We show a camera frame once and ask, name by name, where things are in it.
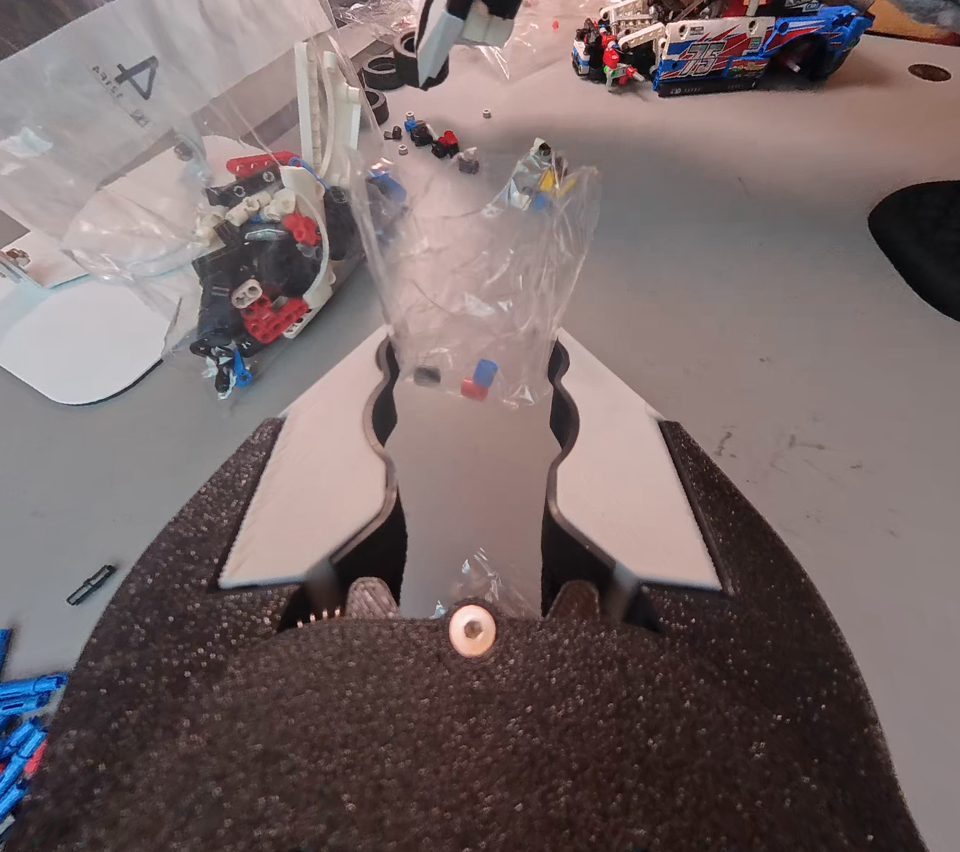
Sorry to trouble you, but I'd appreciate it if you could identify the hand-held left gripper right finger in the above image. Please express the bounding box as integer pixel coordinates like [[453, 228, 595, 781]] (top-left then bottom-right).
[[541, 330, 725, 594]]

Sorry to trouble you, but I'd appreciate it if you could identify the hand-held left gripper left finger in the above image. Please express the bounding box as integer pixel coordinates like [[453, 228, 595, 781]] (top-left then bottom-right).
[[217, 325, 410, 591]]

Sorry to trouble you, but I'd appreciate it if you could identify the large clear toy brick bag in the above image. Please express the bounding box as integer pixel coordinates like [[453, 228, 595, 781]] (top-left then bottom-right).
[[0, 0, 412, 407]]

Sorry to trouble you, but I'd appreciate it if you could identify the small clear plastic bag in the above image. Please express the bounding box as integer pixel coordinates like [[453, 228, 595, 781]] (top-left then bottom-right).
[[363, 136, 603, 412]]

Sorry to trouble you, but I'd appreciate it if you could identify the grey desk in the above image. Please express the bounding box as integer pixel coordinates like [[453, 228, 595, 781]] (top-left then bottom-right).
[[0, 0, 960, 852]]

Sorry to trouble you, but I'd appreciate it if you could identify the cluster of small toy pieces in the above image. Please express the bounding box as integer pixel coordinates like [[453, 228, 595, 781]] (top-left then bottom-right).
[[381, 110, 483, 176]]

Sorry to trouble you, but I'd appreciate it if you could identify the flat empty clear bag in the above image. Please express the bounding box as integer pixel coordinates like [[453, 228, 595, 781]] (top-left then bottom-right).
[[431, 548, 543, 621]]

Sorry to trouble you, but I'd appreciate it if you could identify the toy race car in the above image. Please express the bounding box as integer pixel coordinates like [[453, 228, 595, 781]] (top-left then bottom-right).
[[571, 0, 876, 98]]

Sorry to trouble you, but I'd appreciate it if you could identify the black toy pin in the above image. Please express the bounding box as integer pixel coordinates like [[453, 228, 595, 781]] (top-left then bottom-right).
[[66, 564, 119, 606]]

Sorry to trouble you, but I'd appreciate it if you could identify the pile of blue toy pins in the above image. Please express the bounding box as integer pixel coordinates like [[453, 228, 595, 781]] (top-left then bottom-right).
[[0, 627, 70, 819]]

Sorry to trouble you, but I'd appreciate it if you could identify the brown cardboard strip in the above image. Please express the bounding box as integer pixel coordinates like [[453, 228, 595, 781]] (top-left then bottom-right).
[[862, 5, 960, 41]]

